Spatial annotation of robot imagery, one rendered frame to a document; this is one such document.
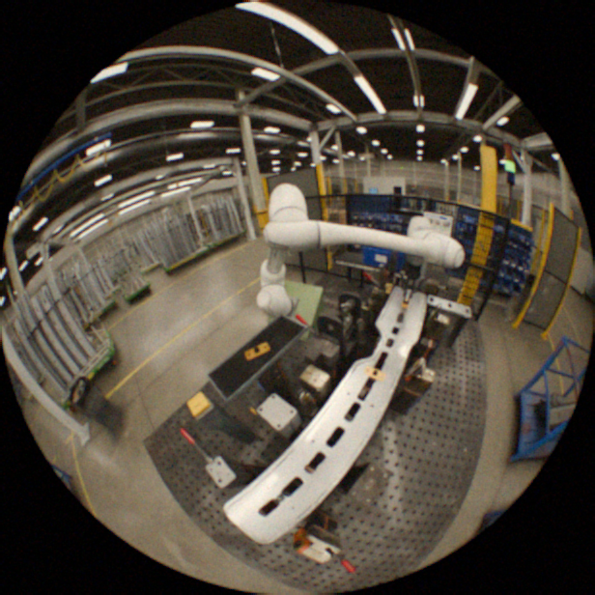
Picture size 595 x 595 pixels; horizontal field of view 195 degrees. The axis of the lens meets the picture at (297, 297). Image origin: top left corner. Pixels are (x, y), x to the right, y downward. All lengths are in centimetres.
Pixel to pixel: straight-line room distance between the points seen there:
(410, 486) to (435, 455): 18
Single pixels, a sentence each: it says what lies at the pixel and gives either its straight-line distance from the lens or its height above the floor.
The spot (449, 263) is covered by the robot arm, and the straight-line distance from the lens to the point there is 70.
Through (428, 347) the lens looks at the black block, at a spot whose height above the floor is 99.
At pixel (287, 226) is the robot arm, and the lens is 57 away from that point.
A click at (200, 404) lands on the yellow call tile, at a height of 116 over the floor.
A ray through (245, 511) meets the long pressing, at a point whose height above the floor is 100.
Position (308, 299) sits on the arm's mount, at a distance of 119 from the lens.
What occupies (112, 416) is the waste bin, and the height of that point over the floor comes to 17.
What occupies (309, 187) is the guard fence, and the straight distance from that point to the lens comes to 297.
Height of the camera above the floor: 160
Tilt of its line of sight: 34 degrees down
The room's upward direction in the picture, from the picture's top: 10 degrees counter-clockwise
